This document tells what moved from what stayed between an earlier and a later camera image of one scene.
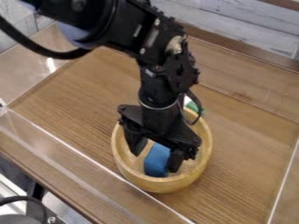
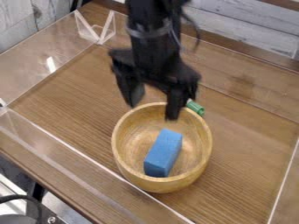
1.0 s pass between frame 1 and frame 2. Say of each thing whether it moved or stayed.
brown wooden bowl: stayed
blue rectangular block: stayed
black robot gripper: moved
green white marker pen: stayed
